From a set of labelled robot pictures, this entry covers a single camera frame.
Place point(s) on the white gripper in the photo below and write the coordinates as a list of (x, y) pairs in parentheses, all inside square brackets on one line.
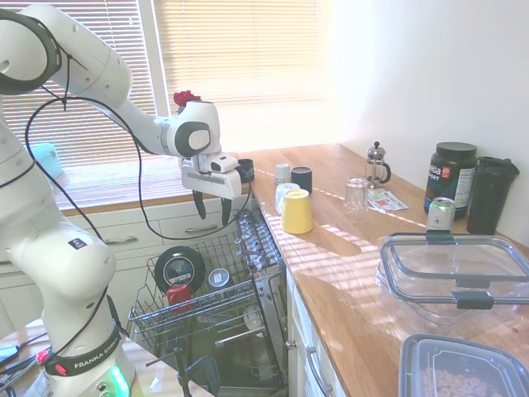
[(215, 184)]

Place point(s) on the red mug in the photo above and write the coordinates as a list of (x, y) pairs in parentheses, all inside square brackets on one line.
[(177, 295)]

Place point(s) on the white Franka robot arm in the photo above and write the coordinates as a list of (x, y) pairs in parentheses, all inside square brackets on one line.
[(82, 74)]

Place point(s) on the navy enamel mug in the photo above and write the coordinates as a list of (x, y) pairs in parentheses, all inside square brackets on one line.
[(246, 171)]

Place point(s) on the dishwasher cutlery rack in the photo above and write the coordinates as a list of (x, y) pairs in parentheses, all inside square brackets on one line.
[(258, 244)]

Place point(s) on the yellow mug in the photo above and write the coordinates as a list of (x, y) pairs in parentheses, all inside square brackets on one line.
[(296, 213)]

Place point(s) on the black ceramic mug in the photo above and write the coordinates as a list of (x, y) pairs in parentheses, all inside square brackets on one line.
[(301, 180)]

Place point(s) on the black round pan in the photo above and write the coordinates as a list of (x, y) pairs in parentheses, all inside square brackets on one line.
[(179, 269)]

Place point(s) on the small white patterned cup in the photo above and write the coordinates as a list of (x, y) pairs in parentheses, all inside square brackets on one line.
[(282, 171)]

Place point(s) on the red rose with leaves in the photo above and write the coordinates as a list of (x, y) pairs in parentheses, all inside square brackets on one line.
[(186, 98)]

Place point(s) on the white bowl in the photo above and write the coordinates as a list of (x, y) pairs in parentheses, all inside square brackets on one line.
[(252, 318)]

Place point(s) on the open dishwasher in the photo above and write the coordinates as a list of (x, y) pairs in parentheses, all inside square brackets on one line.
[(270, 314)]

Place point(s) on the clear drinking glass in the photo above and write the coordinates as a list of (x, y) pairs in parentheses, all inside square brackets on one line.
[(356, 194)]

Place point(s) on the wooden window blind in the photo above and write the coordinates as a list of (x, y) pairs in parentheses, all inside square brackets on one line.
[(136, 54), (248, 62)]

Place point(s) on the round metal cabinet knob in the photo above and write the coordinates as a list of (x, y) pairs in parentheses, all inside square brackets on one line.
[(291, 344)]

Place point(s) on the glass french press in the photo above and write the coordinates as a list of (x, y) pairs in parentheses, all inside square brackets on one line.
[(376, 165)]

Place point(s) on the printed paper leaflet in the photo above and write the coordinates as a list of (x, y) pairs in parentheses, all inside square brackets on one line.
[(386, 200)]

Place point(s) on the cyan baseball cap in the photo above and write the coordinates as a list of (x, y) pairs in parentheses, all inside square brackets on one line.
[(45, 159)]

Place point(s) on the silver drink can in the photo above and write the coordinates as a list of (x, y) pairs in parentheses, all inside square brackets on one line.
[(440, 215)]

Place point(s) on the black protein powder tub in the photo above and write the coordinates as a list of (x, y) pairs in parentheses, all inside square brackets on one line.
[(448, 178)]

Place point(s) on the clear lidded food container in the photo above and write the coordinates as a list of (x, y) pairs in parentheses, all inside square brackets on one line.
[(454, 256)]

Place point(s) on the grey-lidded container with food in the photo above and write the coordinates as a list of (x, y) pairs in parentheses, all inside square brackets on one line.
[(417, 364)]

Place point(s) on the black shaker bottle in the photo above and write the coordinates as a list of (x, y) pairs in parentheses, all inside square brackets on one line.
[(489, 194)]

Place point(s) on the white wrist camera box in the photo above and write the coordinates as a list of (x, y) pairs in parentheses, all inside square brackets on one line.
[(223, 163)]

